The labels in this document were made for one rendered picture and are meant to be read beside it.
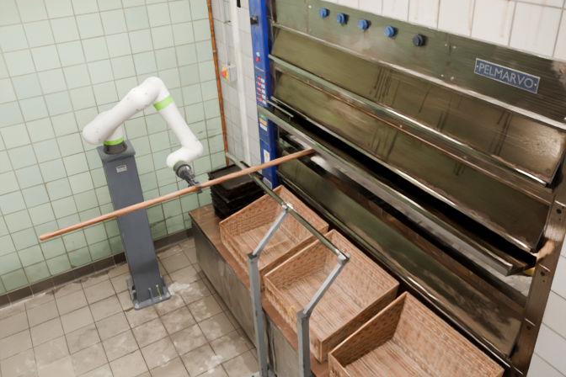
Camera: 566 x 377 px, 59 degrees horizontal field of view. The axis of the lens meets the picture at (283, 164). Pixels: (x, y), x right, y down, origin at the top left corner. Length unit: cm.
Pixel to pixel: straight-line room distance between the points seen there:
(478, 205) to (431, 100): 44
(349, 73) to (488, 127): 79
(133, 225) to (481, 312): 221
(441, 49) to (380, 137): 57
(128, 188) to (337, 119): 145
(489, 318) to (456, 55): 106
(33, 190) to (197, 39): 156
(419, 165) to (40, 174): 260
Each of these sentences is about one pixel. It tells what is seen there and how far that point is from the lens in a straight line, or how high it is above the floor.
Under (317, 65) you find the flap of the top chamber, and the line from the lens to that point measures 265.
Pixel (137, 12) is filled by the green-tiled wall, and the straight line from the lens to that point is 364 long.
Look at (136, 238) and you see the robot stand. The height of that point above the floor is 57.
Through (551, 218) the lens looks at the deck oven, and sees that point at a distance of 188.
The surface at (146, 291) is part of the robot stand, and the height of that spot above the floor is 10.
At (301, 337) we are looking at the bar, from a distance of 235.
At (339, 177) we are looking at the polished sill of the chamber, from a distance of 276.
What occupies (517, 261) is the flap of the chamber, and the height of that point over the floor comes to 140.
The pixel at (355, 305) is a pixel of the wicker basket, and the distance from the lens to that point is 284.
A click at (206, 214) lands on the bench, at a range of 363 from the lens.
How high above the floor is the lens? 258
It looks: 29 degrees down
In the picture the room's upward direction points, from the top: 3 degrees counter-clockwise
